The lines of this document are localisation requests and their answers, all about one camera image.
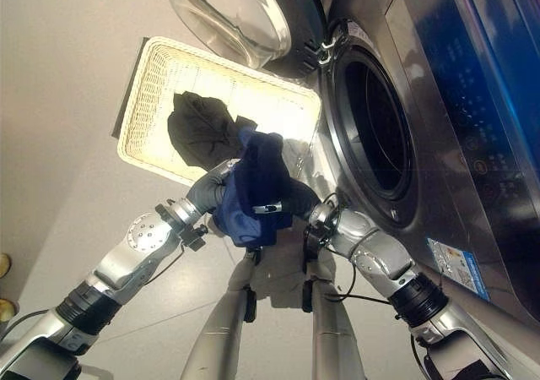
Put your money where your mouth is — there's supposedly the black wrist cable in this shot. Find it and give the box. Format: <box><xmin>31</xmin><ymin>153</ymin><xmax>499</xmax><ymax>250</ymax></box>
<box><xmin>322</xmin><ymin>191</ymin><xmax>398</xmax><ymax>306</ymax></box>

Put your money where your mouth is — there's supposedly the silver right robot leg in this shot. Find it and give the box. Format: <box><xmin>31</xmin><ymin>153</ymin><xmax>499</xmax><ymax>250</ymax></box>
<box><xmin>300</xmin><ymin>244</ymin><xmax>365</xmax><ymax>380</ymax></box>

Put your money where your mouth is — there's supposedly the silver front-load washing machine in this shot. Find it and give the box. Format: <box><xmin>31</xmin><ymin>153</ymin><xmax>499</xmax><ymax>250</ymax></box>
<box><xmin>315</xmin><ymin>0</ymin><xmax>540</xmax><ymax>339</ymax></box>

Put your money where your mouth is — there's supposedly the blue white energy label sticker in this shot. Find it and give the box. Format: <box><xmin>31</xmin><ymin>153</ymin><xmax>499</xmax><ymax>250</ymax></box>
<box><xmin>425</xmin><ymin>236</ymin><xmax>493</xmax><ymax>301</ymax></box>

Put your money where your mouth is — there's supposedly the silver robot leg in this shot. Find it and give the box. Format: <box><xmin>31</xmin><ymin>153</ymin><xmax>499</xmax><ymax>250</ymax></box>
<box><xmin>300</xmin><ymin>244</ymin><xmax>365</xmax><ymax>380</ymax></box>
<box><xmin>180</xmin><ymin>246</ymin><xmax>259</xmax><ymax>380</ymax></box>

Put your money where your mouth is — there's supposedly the silver left robot leg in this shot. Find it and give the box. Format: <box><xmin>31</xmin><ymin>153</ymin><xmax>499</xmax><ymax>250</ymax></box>
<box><xmin>180</xmin><ymin>246</ymin><xmax>259</xmax><ymax>380</ymax></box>

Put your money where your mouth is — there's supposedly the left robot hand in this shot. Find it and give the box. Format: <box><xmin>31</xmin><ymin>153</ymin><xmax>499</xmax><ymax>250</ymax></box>
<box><xmin>187</xmin><ymin>158</ymin><xmax>243</xmax><ymax>214</ymax></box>

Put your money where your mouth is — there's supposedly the white wicker laundry basket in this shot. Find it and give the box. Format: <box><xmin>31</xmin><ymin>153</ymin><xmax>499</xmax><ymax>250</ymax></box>
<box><xmin>111</xmin><ymin>35</ymin><xmax>324</xmax><ymax>187</ymax></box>

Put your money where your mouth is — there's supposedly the black garment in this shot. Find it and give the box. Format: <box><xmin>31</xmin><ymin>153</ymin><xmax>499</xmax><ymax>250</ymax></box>
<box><xmin>166</xmin><ymin>91</ymin><xmax>258</xmax><ymax>173</ymax></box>

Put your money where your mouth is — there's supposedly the dark blue garment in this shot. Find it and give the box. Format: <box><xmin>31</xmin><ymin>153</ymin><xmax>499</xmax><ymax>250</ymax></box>
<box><xmin>210</xmin><ymin>129</ymin><xmax>297</xmax><ymax>248</ymax></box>

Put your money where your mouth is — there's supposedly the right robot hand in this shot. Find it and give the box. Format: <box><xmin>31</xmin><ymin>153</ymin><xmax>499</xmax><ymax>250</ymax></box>
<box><xmin>251</xmin><ymin>180</ymin><xmax>321</xmax><ymax>220</ymax></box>

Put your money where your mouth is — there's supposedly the round glass washing machine door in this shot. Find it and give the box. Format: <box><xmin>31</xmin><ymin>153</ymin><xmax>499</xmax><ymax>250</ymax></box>
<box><xmin>165</xmin><ymin>0</ymin><xmax>329</xmax><ymax>78</ymax></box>

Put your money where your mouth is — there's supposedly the chrome door hinge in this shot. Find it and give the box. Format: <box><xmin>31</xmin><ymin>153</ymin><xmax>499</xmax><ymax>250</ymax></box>
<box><xmin>317</xmin><ymin>32</ymin><xmax>343</xmax><ymax>67</ymax></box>

